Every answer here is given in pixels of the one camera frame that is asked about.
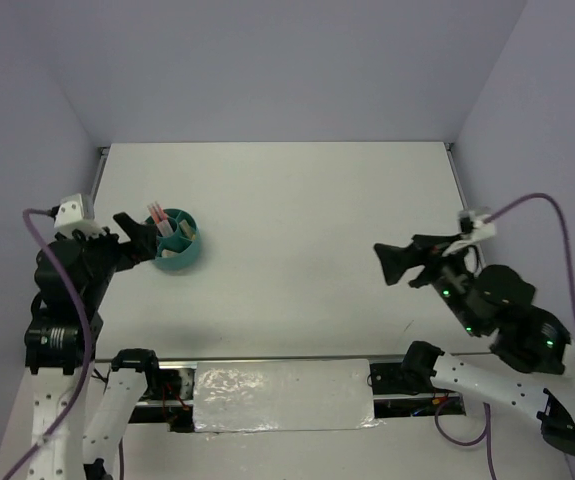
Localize red gel pen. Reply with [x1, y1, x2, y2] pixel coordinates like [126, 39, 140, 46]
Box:
[148, 202, 173, 237]

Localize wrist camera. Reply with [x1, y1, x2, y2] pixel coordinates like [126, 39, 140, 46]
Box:
[443, 209, 497, 256]
[54, 193, 106, 239]

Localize pink correction tape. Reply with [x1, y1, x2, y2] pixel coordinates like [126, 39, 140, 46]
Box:
[160, 249, 179, 258]

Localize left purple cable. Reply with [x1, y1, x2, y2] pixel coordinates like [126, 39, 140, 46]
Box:
[1, 208, 128, 480]

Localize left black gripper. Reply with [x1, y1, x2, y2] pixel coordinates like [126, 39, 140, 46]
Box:
[70, 211, 158, 306]

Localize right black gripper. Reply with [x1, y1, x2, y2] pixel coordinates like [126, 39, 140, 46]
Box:
[369, 230, 480, 333]

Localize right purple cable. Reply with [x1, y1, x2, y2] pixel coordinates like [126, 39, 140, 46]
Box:
[434, 193, 575, 480]

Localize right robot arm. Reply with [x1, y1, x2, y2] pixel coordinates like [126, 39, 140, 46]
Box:
[374, 235, 575, 457]

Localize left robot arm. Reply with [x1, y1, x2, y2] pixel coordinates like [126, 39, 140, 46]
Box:
[19, 207, 163, 479]

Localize teal round divided organizer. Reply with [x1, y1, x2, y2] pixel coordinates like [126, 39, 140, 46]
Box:
[153, 208, 201, 272]

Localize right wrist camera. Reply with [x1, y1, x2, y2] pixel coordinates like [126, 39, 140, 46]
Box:
[443, 209, 497, 256]

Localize grey beige eraser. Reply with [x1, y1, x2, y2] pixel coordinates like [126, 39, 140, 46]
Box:
[178, 220, 196, 239]

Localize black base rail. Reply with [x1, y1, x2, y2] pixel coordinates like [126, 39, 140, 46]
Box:
[129, 357, 466, 433]

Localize purple cable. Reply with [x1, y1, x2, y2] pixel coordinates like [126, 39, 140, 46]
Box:
[1, 208, 128, 480]
[434, 193, 575, 480]

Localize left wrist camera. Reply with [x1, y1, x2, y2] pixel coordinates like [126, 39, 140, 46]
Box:
[54, 193, 106, 239]

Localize silver foil sheet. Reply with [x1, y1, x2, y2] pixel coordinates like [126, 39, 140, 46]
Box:
[193, 359, 378, 433]

